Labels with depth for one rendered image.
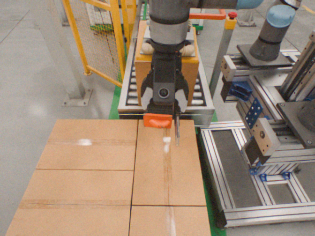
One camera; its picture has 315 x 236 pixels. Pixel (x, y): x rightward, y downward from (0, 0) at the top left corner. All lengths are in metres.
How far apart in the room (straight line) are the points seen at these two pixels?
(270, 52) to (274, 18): 0.16
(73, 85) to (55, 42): 0.51
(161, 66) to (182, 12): 0.11
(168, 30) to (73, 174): 1.06
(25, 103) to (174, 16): 2.53
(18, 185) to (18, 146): 0.43
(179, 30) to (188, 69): 0.91
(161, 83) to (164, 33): 0.09
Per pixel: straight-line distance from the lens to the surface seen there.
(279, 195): 1.75
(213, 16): 1.09
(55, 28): 2.04
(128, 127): 1.40
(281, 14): 1.18
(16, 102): 2.86
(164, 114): 0.50
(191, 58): 0.96
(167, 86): 0.40
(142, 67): 1.27
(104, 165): 1.26
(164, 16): 0.38
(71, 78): 2.31
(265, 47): 1.22
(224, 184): 1.59
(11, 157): 2.31
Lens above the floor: 1.63
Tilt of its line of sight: 49 degrees down
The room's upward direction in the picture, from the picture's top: straight up
